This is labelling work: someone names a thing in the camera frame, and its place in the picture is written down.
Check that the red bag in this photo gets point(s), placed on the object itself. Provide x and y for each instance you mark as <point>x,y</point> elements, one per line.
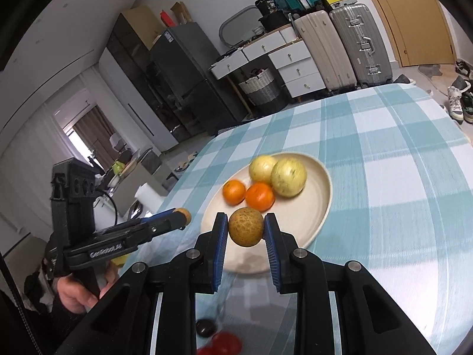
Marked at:
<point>166,17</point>

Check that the silver suitcase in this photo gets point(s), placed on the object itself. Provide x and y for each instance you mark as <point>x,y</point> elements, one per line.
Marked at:
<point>360,44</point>

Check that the brown round fruit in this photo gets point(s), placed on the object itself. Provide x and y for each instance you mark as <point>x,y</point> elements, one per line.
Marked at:
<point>185,216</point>
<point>245,227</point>

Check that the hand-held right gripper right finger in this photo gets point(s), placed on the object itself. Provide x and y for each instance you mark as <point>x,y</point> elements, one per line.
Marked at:
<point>271,251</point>

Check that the large yellow-green guava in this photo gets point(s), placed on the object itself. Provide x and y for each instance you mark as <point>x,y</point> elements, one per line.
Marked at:
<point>289,176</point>

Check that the small yellow-green guava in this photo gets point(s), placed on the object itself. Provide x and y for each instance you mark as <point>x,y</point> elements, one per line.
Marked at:
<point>260,166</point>

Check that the grey floor mat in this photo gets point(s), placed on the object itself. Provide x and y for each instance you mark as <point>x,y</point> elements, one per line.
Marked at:
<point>430,72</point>

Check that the white drawer desk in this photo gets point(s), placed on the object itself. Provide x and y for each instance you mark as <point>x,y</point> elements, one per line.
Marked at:
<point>292,57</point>

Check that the pile of shoes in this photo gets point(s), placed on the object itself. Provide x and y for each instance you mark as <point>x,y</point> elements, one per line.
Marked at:
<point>460,100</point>

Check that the grey refrigerator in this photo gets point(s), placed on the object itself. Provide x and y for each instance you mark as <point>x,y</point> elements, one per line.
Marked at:
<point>192,74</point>

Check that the cream oval plate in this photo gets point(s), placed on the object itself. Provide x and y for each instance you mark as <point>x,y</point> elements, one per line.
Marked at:
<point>310,207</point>

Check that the beige suitcase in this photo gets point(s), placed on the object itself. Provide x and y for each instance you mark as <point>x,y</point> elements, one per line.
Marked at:
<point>325,51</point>

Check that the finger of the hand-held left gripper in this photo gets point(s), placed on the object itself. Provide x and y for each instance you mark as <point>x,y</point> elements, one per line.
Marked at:
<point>164,226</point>
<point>160,215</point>

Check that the yellow object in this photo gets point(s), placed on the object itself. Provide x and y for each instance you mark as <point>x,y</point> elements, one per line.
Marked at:
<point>118,259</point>

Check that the paper towel roll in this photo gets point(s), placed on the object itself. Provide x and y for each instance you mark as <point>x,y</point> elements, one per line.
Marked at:
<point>147,196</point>

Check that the person's left hand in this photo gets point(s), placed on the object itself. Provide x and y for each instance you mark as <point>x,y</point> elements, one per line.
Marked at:
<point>74,292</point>

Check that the large orange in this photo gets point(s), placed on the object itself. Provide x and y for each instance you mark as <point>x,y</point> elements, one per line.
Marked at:
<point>260,196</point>

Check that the dark purple plum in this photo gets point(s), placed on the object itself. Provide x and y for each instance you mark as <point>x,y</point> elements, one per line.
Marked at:
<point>205,327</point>

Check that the dark tall cabinet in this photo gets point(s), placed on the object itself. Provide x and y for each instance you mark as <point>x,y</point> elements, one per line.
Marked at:
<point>127,53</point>

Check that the brown curtain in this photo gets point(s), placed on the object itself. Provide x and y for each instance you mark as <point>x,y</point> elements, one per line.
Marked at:
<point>92,129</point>

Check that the black bag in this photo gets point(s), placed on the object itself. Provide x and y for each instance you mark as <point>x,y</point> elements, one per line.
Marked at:
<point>275,21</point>

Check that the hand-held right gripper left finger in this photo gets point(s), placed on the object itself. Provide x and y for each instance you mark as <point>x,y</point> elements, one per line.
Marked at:
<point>221,251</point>

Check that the wooden door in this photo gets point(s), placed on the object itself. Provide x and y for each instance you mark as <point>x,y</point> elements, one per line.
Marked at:
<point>414,18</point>

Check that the oval mirror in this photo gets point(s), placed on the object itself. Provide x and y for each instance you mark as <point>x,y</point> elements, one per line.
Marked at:
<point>240,26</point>

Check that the black plastic tub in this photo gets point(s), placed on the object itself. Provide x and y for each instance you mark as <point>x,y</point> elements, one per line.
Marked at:
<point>269,4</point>

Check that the yellow-green bag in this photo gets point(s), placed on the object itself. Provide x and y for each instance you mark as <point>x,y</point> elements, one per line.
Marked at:
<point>117,167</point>

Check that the woven laundry basket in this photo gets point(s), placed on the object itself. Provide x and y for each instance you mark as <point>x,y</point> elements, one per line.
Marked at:
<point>260,92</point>

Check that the brown paper bag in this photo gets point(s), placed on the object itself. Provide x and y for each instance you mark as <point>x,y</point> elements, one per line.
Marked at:
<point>181,11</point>

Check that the small orange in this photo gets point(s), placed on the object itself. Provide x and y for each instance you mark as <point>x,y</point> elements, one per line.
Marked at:
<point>234,192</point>

